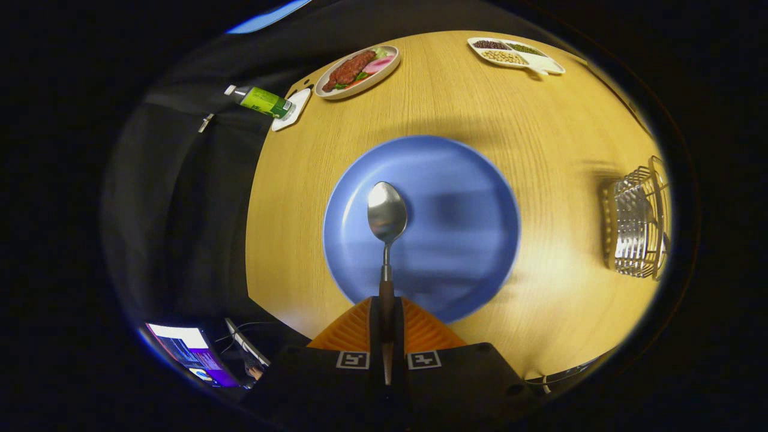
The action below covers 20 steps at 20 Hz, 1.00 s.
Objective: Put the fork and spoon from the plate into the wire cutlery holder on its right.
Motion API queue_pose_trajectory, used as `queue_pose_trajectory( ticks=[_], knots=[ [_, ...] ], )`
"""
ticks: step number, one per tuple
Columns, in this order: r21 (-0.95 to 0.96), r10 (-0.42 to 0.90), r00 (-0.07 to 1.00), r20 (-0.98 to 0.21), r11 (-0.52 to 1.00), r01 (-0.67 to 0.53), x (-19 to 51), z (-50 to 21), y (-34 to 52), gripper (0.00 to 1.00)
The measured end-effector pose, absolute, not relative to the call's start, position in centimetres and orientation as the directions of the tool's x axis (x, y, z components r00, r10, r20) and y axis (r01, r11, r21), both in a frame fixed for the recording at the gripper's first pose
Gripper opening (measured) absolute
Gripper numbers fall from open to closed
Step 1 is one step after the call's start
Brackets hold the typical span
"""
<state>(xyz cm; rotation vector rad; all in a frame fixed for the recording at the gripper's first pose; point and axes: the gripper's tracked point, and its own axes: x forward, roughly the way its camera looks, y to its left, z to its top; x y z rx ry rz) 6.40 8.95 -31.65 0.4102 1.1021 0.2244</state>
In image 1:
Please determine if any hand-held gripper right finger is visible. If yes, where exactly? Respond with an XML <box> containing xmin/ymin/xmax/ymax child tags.
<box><xmin>387</xmin><ymin>295</ymin><xmax>536</xmax><ymax>432</ymax></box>

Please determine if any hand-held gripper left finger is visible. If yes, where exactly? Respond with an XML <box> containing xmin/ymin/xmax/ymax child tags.
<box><xmin>240</xmin><ymin>295</ymin><xmax>388</xmax><ymax>432</ymax></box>

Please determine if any wooden handled metal spoon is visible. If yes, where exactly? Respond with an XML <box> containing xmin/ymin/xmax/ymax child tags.
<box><xmin>367</xmin><ymin>181</ymin><xmax>409</xmax><ymax>386</ymax></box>

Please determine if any blue round plate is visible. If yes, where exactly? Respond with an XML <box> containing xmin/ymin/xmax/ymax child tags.
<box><xmin>323</xmin><ymin>135</ymin><xmax>521</xmax><ymax>325</ymax></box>

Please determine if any white framed screen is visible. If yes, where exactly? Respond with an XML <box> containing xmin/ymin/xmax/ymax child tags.
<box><xmin>225</xmin><ymin>318</ymin><xmax>271</xmax><ymax>367</ymax></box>

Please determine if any lit computer monitor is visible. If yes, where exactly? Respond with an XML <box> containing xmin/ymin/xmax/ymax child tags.
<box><xmin>146</xmin><ymin>323</ymin><xmax>241</xmax><ymax>388</ymax></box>

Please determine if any white square coaster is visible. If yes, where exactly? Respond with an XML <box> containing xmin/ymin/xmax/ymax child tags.
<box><xmin>271</xmin><ymin>88</ymin><xmax>311</xmax><ymax>132</ymax></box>

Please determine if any green label plastic bottle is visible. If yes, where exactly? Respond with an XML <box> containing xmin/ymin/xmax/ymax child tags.
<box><xmin>224</xmin><ymin>85</ymin><xmax>296</xmax><ymax>119</ymax></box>

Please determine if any round plate with food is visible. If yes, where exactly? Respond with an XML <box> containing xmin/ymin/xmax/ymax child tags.
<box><xmin>314</xmin><ymin>45</ymin><xmax>401</xmax><ymax>100</ymax></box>

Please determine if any brown meat piece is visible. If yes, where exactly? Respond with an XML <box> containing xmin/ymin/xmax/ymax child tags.
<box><xmin>322</xmin><ymin>50</ymin><xmax>377</xmax><ymax>92</ymax></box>

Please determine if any white divided bean tray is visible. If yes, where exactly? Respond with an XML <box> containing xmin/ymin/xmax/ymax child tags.
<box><xmin>467</xmin><ymin>37</ymin><xmax>566</xmax><ymax>76</ymax></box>

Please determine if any metal wire basket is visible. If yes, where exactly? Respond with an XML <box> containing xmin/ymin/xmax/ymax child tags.
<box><xmin>602</xmin><ymin>156</ymin><xmax>670</xmax><ymax>281</ymax></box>

